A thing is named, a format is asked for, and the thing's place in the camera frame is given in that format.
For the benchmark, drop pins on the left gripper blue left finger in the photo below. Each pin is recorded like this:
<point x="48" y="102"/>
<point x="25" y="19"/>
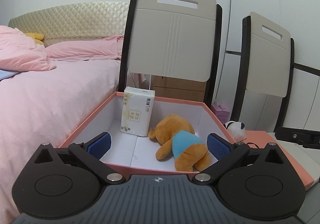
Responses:
<point x="99" y="145"/>

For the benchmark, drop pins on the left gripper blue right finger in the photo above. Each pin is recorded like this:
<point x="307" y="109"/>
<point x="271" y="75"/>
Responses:
<point x="218" y="146"/>

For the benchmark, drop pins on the panda plush toy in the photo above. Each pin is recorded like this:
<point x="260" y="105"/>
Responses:
<point x="236" y="129"/>

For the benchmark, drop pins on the white tissue pack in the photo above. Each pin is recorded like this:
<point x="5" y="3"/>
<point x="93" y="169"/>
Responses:
<point x="136" y="112"/>

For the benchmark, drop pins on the small purple box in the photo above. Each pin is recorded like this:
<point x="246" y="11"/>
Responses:
<point x="220" y="112"/>

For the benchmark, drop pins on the pink open storage box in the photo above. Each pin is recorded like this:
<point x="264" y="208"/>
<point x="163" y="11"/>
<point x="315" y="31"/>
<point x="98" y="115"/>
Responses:
<point x="130" y="154"/>

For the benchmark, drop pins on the brown teddy bear blue shirt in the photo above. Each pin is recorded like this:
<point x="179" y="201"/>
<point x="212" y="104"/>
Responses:
<point x="177" y="137"/>

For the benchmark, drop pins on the pink box lid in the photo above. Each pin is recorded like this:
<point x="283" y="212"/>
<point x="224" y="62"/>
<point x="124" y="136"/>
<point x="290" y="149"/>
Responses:
<point x="306" y="168"/>

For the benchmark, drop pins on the pink bed sheet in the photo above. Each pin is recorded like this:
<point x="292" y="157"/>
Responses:
<point x="46" y="107"/>

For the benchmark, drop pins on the wooden drawer cabinet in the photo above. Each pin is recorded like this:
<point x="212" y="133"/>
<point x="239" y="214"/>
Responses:
<point x="178" y="88"/>

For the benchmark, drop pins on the beige chair with white seat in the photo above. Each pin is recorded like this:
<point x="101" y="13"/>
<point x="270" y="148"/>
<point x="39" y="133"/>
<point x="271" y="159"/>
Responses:
<point x="265" y="74"/>

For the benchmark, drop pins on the pink pillow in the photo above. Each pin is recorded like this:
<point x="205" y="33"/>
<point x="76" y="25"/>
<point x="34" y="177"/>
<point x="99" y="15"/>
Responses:
<point x="109" y="48"/>

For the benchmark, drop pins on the pink duvet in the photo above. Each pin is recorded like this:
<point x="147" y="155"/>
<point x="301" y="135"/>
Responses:
<point x="21" y="53"/>

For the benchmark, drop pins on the beige chair near bed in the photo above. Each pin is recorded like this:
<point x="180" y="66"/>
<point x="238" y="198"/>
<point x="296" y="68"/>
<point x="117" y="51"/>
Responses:
<point x="173" y="38"/>

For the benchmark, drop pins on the yellow plush toy on bed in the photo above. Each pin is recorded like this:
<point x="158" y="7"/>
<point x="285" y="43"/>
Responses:
<point x="37" y="37"/>

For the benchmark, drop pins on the beige quilted headboard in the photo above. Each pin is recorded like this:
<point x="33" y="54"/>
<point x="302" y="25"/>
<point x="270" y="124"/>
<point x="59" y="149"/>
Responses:
<point x="75" y="22"/>

